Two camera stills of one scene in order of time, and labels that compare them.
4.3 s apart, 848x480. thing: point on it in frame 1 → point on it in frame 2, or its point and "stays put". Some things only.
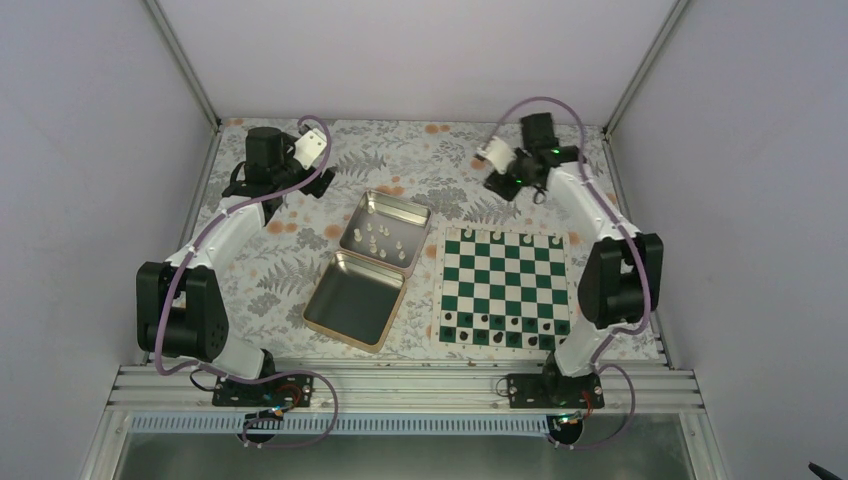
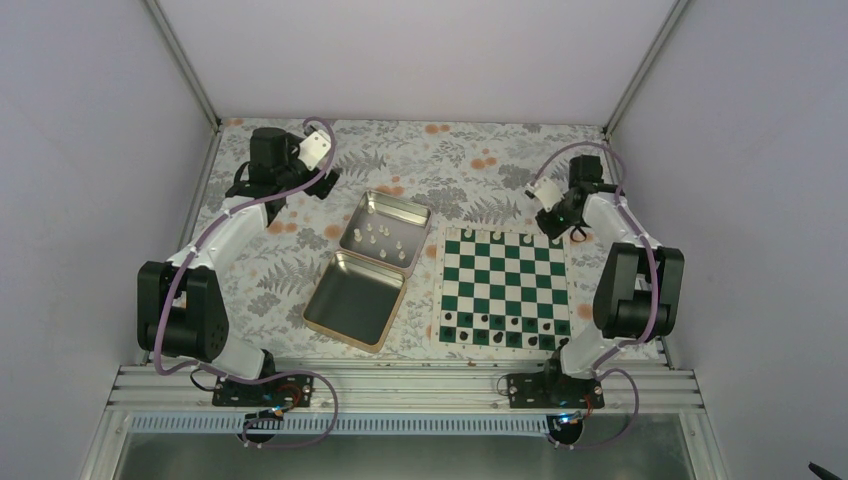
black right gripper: [499, 188] → [551, 229]
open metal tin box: [362, 287] stays put
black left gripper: [318, 190] stays put
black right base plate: [554, 391] stays put
